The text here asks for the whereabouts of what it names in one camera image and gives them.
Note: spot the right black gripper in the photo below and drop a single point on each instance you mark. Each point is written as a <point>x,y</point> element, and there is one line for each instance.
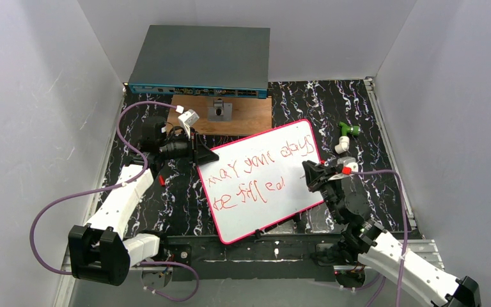
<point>322,177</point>

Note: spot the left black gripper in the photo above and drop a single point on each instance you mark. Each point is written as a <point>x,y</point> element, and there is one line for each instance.
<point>194,147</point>

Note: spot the red marker cap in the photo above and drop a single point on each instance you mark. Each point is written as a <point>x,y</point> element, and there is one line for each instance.
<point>162,181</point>

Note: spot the pink framed whiteboard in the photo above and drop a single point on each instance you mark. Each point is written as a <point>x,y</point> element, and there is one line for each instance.
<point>255,183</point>

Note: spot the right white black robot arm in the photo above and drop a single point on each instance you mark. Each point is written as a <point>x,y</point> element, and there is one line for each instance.
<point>365,241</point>

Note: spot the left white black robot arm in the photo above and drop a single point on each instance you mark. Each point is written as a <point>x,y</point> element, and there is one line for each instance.
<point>99,250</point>

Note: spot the white pipe elbow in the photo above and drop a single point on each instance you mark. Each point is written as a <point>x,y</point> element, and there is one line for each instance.
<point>343,145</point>

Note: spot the brown wooden board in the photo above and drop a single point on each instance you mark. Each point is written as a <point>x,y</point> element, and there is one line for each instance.
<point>249,116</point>

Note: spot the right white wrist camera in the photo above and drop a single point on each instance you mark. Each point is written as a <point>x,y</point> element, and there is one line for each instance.
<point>345,166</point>

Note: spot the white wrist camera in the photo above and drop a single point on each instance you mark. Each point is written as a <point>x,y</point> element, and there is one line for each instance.
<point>186,119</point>
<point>345,166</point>

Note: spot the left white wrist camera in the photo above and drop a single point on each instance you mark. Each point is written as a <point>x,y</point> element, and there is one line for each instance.
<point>186,119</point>

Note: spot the small grey metal bracket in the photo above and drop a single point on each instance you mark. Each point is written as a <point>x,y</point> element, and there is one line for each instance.
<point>220,111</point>

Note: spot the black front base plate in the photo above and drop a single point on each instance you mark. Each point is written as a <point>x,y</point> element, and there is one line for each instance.
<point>284,256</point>

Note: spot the grey blue network switch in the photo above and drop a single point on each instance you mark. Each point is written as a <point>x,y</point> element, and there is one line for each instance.
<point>209,61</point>

